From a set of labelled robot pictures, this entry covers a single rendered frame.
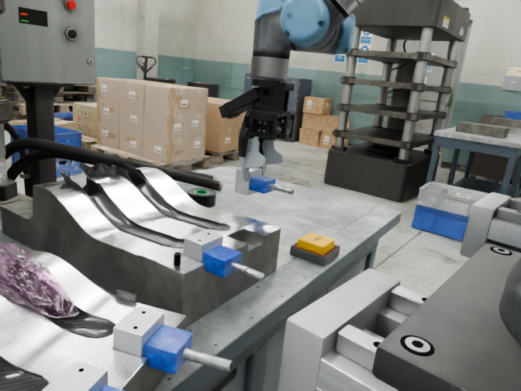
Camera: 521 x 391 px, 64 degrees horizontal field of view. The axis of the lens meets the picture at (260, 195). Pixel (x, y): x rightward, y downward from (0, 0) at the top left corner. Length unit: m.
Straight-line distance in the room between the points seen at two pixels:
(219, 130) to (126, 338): 4.87
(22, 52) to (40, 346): 0.99
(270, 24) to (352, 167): 3.96
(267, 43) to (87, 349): 0.61
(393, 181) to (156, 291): 4.07
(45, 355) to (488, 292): 0.43
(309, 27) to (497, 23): 6.45
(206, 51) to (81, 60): 8.26
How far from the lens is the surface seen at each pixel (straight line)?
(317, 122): 7.51
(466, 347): 0.25
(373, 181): 4.67
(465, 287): 0.32
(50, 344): 0.54
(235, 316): 0.68
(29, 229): 0.91
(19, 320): 0.56
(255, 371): 0.86
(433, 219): 3.80
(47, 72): 1.42
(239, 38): 9.09
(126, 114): 5.01
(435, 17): 4.52
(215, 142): 5.36
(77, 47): 1.48
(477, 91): 7.03
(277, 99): 0.86
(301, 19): 0.69
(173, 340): 0.51
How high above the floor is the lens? 1.16
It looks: 16 degrees down
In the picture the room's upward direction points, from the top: 6 degrees clockwise
